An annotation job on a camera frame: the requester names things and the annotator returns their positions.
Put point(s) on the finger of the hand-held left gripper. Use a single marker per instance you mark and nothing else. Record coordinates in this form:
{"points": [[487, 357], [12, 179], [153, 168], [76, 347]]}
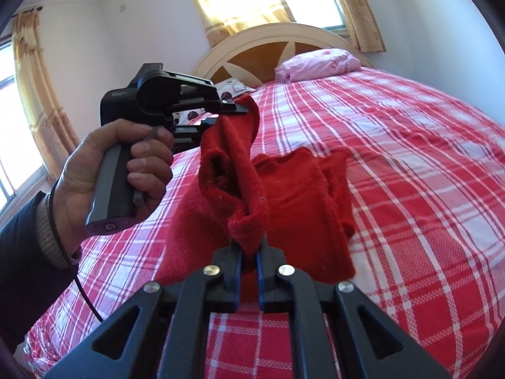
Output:
{"points": [[193, 130], [234, 107]]}

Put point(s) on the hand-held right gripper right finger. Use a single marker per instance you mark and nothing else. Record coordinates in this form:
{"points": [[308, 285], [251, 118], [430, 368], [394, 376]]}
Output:
{"points": [[259, 280]]}

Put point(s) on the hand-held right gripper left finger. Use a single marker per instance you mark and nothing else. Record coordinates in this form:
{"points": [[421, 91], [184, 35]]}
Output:
{"points": [[236, 280]]}

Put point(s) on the red knit sweater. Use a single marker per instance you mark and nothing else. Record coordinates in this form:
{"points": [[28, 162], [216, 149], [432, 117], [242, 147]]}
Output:
{"points": [[292, 205]]}

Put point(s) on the person's left forearm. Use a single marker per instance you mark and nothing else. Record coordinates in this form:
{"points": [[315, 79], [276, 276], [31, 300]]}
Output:
{"points": [[23, 268]]}

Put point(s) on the person's left hand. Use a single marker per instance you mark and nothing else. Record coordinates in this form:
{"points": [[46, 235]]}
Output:
{"points": [[75, 181]]}

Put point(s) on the white patterned pillow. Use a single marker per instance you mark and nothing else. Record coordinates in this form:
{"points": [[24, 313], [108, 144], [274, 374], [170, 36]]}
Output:
{"points": [[234, 86]]}

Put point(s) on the cream wooden headboard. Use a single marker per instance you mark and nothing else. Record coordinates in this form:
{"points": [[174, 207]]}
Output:
{"points": [[260, 61]]}

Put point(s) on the pink pillow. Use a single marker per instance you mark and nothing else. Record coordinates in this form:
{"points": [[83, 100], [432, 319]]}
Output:
{"points": [[319, 65]]}

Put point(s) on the beige patterned curtain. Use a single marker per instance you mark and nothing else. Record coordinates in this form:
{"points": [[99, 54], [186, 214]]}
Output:
{"points": [[39, 106], [236, 8], [361, 15]]}

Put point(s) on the side window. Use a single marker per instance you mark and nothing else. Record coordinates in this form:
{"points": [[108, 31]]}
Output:
{"points": [[15, 146]]}

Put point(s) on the red plaid bed sheet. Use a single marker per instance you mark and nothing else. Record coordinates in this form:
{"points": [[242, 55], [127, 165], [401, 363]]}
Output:
{"points": [[394, 146]]}

